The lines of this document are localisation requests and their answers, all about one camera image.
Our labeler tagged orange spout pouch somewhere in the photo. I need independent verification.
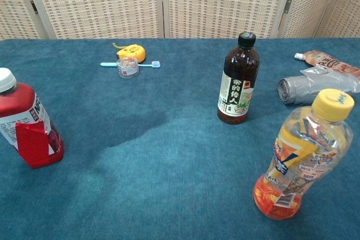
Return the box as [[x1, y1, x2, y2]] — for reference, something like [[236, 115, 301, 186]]
[[294, 50, 360, 79]]

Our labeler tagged dark tea bottle black cap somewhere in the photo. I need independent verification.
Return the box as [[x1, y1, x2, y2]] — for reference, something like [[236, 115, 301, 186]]
[[217, 30, 261, 125]]

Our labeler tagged blue velvet tablecloth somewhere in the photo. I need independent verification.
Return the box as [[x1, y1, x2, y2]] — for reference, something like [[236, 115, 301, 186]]
[[0, 37, 360, 240]]

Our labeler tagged red juice bottle white cap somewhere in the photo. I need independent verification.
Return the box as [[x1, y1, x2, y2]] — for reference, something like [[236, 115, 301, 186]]
[[0, 67, 65, 169]]

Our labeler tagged small clear plastic jar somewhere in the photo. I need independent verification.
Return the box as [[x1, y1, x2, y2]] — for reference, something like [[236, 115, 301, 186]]
[[116, 55, 140, 79]]

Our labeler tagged clear bottle yellow cap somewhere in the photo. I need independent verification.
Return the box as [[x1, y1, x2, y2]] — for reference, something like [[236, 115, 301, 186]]
[[253, 88, 355, 220]]

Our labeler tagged yellow tape measure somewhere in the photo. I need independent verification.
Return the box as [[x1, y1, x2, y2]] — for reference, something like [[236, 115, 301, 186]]
[[112, 42, 147, 63]]

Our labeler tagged light blue toothbrush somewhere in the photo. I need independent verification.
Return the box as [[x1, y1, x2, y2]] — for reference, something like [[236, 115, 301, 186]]
[[100, 60, 161, 69]]

